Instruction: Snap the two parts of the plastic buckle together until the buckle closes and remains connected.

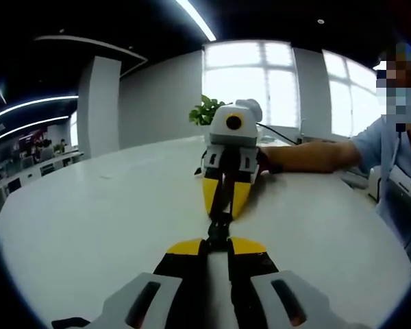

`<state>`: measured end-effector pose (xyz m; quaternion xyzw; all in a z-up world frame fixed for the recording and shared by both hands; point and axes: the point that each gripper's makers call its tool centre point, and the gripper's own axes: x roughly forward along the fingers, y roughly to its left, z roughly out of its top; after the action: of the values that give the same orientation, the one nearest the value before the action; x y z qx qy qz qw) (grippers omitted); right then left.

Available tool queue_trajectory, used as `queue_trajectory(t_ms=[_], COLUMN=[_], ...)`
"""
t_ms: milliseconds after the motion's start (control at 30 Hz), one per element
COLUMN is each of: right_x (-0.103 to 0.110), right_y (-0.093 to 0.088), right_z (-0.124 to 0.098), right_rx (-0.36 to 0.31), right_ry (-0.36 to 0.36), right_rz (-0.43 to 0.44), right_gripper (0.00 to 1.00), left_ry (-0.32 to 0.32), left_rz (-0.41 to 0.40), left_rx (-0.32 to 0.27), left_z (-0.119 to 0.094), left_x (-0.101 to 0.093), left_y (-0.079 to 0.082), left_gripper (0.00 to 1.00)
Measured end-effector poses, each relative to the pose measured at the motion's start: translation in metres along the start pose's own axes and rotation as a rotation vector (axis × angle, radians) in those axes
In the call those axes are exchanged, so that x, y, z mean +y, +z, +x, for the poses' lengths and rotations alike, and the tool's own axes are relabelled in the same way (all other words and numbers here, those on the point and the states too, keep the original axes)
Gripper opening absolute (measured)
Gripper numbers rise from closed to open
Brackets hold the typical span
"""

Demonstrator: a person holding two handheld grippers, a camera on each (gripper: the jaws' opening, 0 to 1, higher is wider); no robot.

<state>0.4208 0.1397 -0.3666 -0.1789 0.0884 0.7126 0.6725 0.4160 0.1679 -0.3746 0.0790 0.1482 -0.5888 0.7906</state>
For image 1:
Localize person's torso in light shirt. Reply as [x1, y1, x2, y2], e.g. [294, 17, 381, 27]
[349, 116, 411, 249]

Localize long ceiling light strip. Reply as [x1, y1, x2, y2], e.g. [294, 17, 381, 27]
[175, 0, 217, 42]

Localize grey-white chest device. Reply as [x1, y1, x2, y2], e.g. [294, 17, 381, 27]
[386, 164, 411, 206]

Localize black plastic buckle part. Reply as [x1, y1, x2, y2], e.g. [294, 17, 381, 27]
[208, 211, 232, 234]
[207, 230, 232, 255]

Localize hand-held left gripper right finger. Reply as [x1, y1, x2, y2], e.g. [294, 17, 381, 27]
[227, 236, 329, 329]

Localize person's right hand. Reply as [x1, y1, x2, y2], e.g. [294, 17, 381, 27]
[258, 147, 284, 175]

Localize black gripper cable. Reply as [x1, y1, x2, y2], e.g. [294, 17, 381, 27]
[258, 123, 301, 145]

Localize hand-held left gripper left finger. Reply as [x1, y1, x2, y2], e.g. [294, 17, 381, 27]
[99, 239, 210, 329]

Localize green potted plant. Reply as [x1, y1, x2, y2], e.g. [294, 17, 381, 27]
[188, 95, 234, 127]

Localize curved ceiling light strip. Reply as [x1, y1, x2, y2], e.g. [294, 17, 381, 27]
[0, 95, 79, 119]
[0, 115, 71, 145]

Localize large bright window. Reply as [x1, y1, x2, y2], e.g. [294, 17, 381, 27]
[202, 40, 299, 130]
[321, 49, 388, 138]

